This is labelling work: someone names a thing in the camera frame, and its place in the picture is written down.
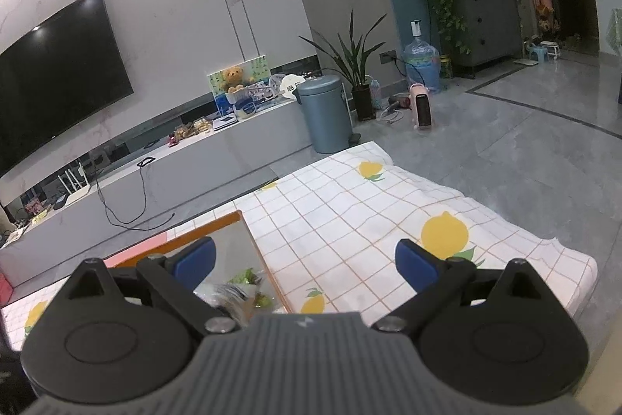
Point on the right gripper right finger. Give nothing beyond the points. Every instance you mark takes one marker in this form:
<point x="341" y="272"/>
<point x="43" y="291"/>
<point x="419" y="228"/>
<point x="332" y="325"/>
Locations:
<point x="495" y="335"/>

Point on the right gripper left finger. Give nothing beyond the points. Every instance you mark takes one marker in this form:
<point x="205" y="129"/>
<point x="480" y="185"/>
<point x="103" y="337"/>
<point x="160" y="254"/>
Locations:
<point x="115" y="334"/>

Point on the clear mixed snack bag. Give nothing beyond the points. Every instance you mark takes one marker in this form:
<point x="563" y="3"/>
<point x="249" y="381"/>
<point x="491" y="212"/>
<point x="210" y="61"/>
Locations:
<point x="227" y="298"/>

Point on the green label nut bag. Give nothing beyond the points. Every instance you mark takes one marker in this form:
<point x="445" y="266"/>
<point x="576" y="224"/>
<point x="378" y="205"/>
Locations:
<point x="250" y="281"/>

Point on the orange cardboard box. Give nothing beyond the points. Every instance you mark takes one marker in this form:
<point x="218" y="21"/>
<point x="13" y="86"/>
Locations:
<point x="238" y="249"/>

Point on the grey tv console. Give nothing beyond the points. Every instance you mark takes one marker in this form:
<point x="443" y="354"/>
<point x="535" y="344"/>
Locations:
<point x="180" y="183"/>

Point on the white wifi router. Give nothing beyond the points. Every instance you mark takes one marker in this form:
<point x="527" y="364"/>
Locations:
<point x="74" y="181"/>

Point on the lemon pattern tablecloth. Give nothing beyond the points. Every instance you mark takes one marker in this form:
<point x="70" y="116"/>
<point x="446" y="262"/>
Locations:
<point x="327" y="234"/>

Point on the pink space heater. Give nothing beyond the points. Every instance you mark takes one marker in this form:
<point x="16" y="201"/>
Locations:
<point x="420" y="106"/>

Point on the potted long leaf plant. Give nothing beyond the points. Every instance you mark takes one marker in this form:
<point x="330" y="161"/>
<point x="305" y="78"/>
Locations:
<point x="350" y="58"/>

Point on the blue grey trash bin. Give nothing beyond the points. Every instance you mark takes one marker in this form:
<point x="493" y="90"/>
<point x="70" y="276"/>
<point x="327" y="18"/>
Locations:
<point x="324" y="106"/>

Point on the teddy bear toy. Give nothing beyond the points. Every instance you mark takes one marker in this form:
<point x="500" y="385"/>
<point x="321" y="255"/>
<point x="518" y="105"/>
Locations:
<point x="234" y="79"/>

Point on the water jug with pump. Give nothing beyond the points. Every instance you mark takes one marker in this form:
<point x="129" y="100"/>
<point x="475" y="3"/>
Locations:
<point x="422" y="60"/>

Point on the green calendar card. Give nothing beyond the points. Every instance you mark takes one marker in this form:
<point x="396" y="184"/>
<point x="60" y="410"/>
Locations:
<point x="256" y="72"/>

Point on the grey drawer cabinet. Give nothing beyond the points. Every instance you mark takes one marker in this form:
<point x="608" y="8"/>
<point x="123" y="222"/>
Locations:
<point x="493" y="31"/>

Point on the wall mounted black television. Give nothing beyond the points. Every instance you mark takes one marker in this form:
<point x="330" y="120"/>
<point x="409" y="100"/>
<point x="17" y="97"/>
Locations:
<point x="65" y="70"/>

